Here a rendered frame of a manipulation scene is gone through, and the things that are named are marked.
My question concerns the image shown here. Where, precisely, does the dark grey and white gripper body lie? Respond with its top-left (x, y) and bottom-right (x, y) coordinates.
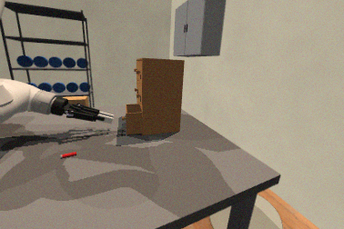
top-left (50, 96), bottom-right (78, 115)

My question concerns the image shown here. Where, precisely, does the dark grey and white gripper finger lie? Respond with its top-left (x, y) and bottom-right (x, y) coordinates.
top-left (65, 105), bottom-right (113, 124)
top-left (72, 103), bottom-right (114, 118)

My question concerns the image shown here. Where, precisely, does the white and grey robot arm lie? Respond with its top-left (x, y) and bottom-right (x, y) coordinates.
top-left (0, 79), bottom-right (58, 124)

